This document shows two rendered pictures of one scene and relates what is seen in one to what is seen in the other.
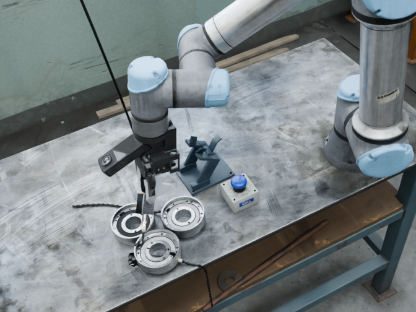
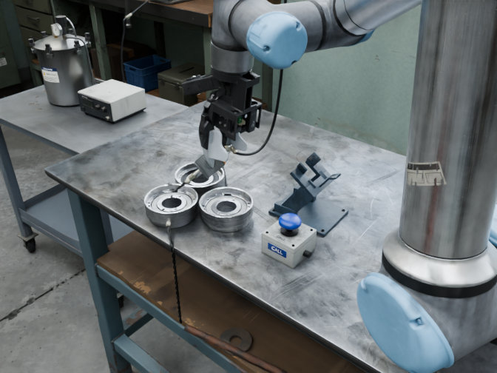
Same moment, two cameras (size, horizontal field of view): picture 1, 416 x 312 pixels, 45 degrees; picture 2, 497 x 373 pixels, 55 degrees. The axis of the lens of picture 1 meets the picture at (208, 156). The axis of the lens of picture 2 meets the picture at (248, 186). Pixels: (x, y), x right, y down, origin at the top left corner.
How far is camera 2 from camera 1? 0.84 m
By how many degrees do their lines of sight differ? 48
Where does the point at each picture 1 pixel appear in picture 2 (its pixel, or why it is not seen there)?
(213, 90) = (257, 27)
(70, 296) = (110, 177)
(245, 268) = (262, 351)
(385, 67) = (421, 93)
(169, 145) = (237, 101)
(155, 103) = (219, 18)
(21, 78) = (404, 132)
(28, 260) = (140, 146)
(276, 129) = not seen: hidden behind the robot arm
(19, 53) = not seen: hidden behind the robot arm
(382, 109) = (409, 197)
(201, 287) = (216, 317)
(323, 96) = not seen: outside the picture
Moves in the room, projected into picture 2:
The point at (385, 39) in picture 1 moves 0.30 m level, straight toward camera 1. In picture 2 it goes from (427, 18) to (52, 24)
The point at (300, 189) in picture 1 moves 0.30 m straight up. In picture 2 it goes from (345, 306) to (370, 134)
